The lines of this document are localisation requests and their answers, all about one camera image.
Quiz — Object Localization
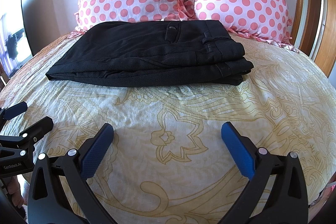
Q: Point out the black pants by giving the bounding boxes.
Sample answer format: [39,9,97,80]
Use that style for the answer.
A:
[46,20,253,87]

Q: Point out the person's left hand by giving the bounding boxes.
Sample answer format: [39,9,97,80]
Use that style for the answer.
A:
[7,176,25,208]

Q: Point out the cream patterned bed quilt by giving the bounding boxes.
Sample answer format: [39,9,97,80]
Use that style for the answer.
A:
[1,36,335,223]

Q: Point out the wooden door frame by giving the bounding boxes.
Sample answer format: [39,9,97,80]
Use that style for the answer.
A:
[299,0,335,77]

